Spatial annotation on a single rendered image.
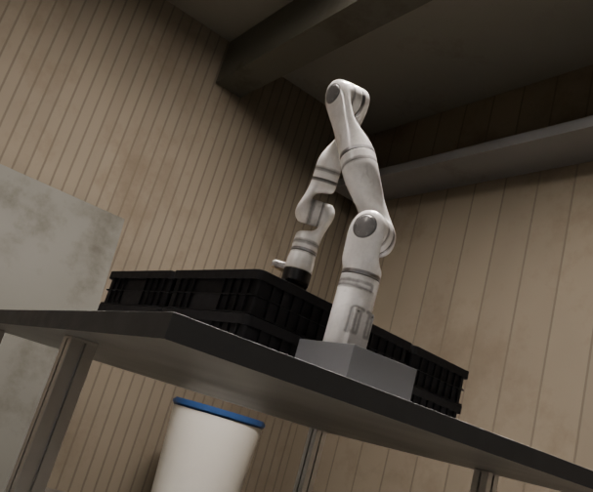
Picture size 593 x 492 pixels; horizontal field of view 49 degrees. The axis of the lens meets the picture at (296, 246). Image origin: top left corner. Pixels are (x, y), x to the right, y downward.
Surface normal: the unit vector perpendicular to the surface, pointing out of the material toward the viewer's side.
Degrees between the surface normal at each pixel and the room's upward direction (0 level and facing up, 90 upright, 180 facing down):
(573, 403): 90
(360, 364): 90
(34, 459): 90
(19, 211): 79
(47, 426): 90
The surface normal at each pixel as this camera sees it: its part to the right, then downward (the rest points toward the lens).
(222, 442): 0.33, -0.11
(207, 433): 0.00, -0.22
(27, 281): 0.62, -0.25
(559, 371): -0.77, -0.38
